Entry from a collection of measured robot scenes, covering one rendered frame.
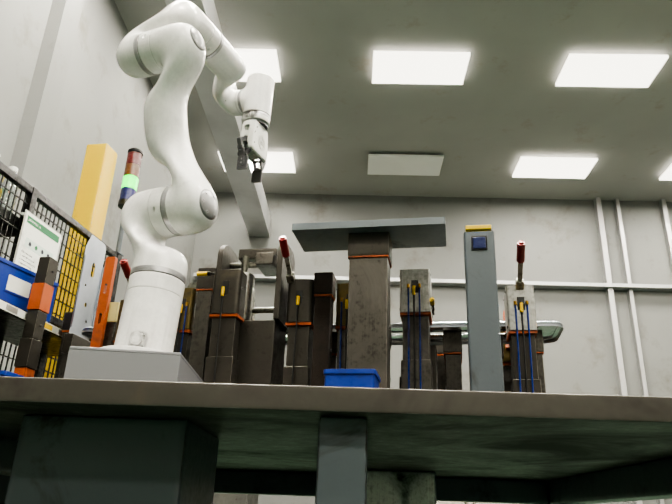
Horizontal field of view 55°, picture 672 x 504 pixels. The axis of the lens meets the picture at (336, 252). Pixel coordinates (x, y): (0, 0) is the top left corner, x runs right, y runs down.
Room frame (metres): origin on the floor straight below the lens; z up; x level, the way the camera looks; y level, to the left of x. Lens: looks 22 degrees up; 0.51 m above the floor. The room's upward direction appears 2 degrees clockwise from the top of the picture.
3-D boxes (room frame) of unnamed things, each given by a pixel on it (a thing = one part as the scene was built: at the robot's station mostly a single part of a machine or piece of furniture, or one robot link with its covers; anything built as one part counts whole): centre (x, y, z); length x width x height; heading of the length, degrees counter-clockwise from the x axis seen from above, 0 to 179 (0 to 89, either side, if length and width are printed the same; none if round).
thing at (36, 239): (2.12, 1.06, 1.30); 0.23 x 0.02 x 0.31; 169
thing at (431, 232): (1.46, -0.08, 1.16); 0.37 x 0.14 x 0.02; 79
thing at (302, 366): (1.61, 0.08, 0.89); 0.12 x 0.07 x 0.38; 169
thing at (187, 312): (1.69, 0.40, 0.88); 0.11 x 0.07 x 0.37; 169
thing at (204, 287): (1.66, 0.34, 0.91); 0.07 x 0.05 x 0.42; 169
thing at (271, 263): (1.65, 0.22, 0.94); 0.18 x 0.13 x 0.49; 79
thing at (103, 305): (1.79, 0.66, 0.95); 0.03 x 0.01 x 0.50; 79
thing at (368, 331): (1.46, -0.08, 0.92); 0.10 x 0.08 x 0.45; 79
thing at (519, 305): (1.54, -0.47, 0.88); 0.12 x 0.07 x 0.36; 169
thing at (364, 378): (1.36, -0.04, 0.74); 0.11 x 0.10 x 0.09; 79
